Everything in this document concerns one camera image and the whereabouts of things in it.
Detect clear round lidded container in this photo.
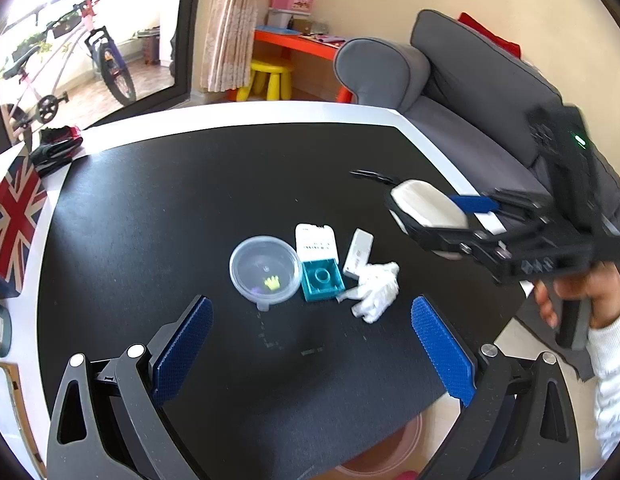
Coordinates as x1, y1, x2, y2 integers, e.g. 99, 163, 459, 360
229, 235, 301, 311

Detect small white box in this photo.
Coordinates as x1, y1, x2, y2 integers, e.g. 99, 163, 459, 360
342, 228, 375, 278

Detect black door frame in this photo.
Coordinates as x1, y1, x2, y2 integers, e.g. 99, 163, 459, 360
0, 0, 205, 161

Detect grey sofa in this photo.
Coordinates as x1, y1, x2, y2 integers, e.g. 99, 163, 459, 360
334, 9, 620, 241

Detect person's right hand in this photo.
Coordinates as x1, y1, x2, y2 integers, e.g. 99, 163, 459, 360
534, 263, 620, 331

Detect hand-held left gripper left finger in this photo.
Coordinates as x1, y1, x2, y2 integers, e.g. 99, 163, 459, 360
46, 295, 214, 480

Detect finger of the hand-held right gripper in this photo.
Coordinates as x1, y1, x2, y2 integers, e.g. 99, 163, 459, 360
449, 189, 554, 217
411, 226, 512, 269

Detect orange low table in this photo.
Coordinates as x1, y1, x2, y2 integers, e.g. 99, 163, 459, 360
252, 29, 355, 106

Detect black and red gloves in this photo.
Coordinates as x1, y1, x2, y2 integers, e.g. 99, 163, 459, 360
28, 126, 84, 177

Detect person's right forearm white sleeve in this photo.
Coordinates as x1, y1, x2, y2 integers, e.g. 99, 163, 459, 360
580, 280, 620, 480

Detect white and black pouch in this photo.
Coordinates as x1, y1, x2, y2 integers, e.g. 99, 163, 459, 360
350, 169, 471, 233

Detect white bicycle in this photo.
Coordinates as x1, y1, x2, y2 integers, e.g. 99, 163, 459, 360
0, 0, 138, 141

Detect grey storage box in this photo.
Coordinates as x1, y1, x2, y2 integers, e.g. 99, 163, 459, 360
266, 8, 311, 29

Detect pink translucent trash bin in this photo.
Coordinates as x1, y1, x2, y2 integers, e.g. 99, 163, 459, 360
335, 410, 425, 480

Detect white tissue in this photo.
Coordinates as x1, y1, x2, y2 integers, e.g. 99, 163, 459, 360
335, 261, 401, 323

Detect pink patterned curtain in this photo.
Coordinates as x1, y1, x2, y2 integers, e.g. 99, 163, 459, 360
200, 0, 261, 93

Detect white smartphone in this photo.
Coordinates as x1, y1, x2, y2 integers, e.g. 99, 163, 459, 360
0, 362, 15, 461

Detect red cushion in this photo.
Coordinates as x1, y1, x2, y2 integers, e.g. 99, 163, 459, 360
459, 11, 522, 56

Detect brown balcony bin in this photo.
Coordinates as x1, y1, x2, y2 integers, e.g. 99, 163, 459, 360
142, 27, 163, 66

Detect planter box with plants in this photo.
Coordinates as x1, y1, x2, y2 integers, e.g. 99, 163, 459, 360
52, 15, 85, 38
12, 35, 53, 58

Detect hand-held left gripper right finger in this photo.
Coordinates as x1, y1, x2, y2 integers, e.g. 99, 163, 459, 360
411, 295, 583, 480

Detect teal toy brick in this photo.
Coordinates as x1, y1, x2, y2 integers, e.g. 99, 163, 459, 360
295, 222, 347, 304

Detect yellow plastic stool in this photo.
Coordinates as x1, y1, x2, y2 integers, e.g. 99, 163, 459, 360
236, 59, 294, 102

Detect flag print tissue box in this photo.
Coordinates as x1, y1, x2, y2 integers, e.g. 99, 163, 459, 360
0, 152, 49, 298

